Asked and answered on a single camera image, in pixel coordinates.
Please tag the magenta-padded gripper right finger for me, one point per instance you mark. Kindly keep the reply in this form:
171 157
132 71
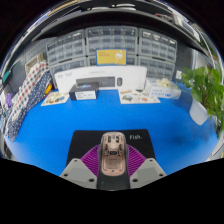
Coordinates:
148 171

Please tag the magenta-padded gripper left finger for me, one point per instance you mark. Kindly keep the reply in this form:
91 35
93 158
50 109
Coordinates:
78 171

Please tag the black mouse pad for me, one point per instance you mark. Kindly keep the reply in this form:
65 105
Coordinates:
83 141

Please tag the colourful sticker sheet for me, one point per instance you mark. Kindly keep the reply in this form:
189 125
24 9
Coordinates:
138 96
55 99

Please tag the navy polka dot cloth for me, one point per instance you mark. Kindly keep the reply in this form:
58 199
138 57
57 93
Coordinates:
20 120

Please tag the small black box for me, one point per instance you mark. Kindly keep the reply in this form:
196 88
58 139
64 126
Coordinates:
83 91

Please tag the white tissue box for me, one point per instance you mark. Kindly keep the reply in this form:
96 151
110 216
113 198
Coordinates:
161 89

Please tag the white keyboard box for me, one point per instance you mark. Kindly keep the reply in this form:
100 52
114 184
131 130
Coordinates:
133 76

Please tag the red blue checked cloth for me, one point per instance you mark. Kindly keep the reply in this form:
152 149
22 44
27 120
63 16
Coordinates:
28 86

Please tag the potted green plant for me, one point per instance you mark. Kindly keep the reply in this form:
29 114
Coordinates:
205 90

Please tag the grey drawer cabinet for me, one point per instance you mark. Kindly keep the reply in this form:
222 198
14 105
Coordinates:
68 65
111 38
131 60
156 45
66 46
156 68

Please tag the white plastic basket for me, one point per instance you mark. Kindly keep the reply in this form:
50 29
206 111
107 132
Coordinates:
33 63

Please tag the yellow and blue box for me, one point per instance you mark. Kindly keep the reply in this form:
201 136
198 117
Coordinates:
111 57

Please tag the black wall shelf unit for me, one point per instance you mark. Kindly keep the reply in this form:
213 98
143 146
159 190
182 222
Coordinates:
110 18

